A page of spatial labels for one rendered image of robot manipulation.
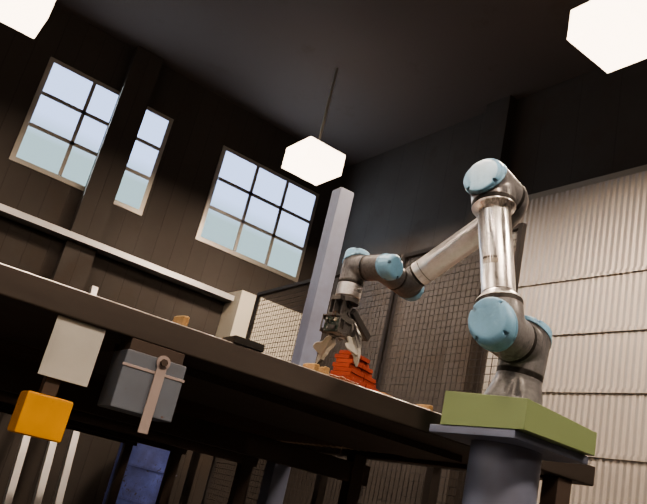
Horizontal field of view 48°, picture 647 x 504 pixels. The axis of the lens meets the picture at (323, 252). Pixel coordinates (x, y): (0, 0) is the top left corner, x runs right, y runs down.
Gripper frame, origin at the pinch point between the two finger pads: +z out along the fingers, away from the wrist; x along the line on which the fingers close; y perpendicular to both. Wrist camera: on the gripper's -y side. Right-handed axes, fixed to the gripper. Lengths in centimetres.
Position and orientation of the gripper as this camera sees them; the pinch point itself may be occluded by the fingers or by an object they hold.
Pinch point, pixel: (337, 367)
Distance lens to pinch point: 210.7
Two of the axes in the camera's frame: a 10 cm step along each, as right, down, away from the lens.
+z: -2.2, 9.2, -3.3
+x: 7.4, -0.6, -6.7
